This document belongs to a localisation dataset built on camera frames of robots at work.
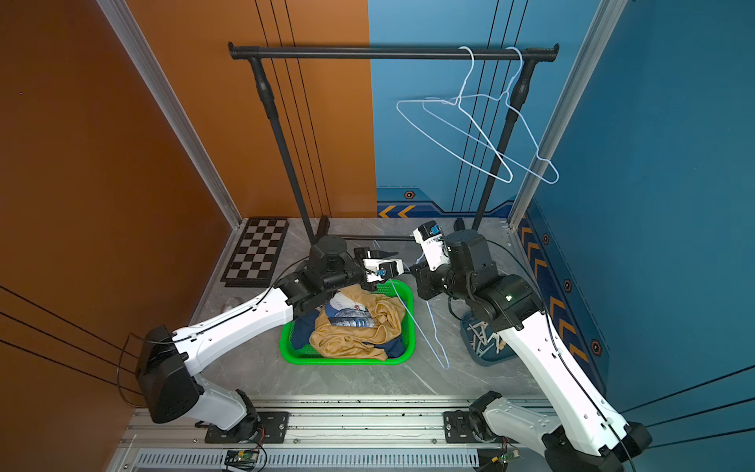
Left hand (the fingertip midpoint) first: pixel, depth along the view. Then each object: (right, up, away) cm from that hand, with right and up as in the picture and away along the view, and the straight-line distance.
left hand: (396, 250), depth 71 cm
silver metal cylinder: (-51, -17, +20) cm, 58 cm away
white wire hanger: (+9, -25, +18) cm, 32 cm away
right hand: (+4, -4, -5) cm, 8 cm away
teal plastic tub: (+23, -28, +16) cm, 39 cm away
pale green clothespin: (+26, -26, +16) cm, 40 cm away
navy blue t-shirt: (-14, -17, +10) cm, 24 cm away
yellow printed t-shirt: (-2, -19, +11) cm, 22 cm away
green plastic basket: (-27, -31, +13) cm, 43 cm away
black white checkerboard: (-50, -3, +34) cm, 60 cm away
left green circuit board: (-37, -51, 0) cm, 63 cm away
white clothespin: (+31, -26, +17) cm, 44 cm away
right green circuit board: (+27, -49, -3) cm, 56 cm away
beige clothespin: (+25, -30, +13) cm, 41 cm away
